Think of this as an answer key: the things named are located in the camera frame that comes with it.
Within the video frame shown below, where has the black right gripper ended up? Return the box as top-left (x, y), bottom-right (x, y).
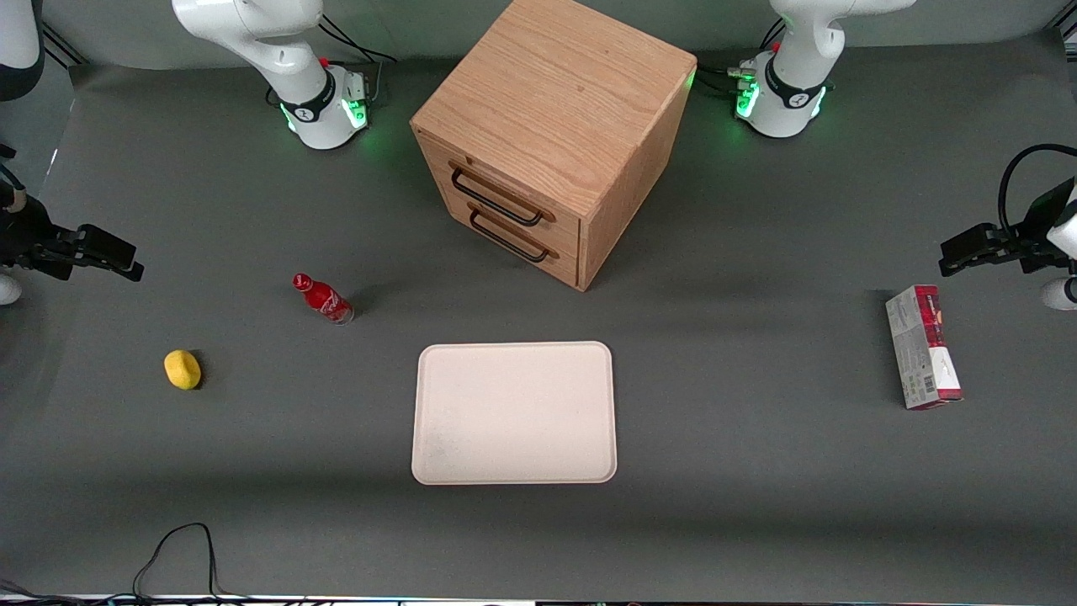
top-left (0, 194), bottom-right (145, 283)

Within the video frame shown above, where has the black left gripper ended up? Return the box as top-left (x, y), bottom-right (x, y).
top-left (940, 176), bottom-right (1077, 278)

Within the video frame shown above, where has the wooden drawer with black handle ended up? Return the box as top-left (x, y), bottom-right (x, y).
top-left (417, 129), bottom-right (582, 255)
top-left (432, 175), bottom-right (581, 290)

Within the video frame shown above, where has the wooden drawer cabinet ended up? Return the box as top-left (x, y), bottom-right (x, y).
top-left (410, 0), bottom-right (698, 292)

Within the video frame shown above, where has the red and grey carton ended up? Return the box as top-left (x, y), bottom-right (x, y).
top-left (884, 284), bottom-right (965, 412)

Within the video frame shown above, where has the yellow lemon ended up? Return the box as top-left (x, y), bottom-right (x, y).
top-left (163, 349), bottom-right (204, 391)

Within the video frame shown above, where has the red plastic bottle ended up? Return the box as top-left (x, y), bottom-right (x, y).
top-left (292, 272), bottom-right (356, 327)

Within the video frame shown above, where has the beige rectangular tray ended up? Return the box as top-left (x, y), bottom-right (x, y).
top-left (411, 340), bottom-right (618, 486)

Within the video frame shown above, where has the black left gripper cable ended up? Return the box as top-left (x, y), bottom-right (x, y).
top-left (997, 143), bottom-right (1077, 238)

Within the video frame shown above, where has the black left arm base cable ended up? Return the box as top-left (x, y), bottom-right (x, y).
top-left (697, 15), bottom-right (788, 100)

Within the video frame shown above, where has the black arm base cable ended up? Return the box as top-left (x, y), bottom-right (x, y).
top-left (316, 12), bottom-right (398, 104)
top-left (697, 15), bottom-right (788, 100)

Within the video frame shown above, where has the black floor cable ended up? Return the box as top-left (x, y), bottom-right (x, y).
top-left (0, 523), bottom-right (253, 603)

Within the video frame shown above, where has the black right arm base cable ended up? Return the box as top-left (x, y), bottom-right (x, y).
top-left (316, 12), bottom-right (398, 104)

